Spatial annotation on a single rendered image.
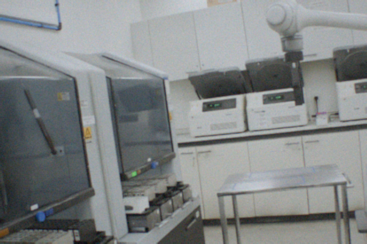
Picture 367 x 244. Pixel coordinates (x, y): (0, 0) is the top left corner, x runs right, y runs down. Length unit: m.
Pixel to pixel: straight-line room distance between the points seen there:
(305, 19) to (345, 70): 2.79
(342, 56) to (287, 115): 0.78
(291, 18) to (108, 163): 0.90
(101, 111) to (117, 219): 0.44
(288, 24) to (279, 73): 2.78
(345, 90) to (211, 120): 1.28
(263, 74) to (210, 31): 0.70
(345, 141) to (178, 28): 2.03
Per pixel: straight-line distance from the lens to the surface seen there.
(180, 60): 4.49
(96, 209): 1.63
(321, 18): 1.58
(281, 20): 1.53
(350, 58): 4.22
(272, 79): 4.37
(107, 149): 1.73
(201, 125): 4.14
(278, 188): 1.98
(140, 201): 1.85
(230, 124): 4.05
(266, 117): 3.99
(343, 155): 3.99
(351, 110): 3.95
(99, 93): 1.73
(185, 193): 2.26
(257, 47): 4.29
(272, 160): 4.02
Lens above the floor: 1.26
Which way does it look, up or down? 3 degrees down
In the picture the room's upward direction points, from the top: 8 degrees counter-clockwise
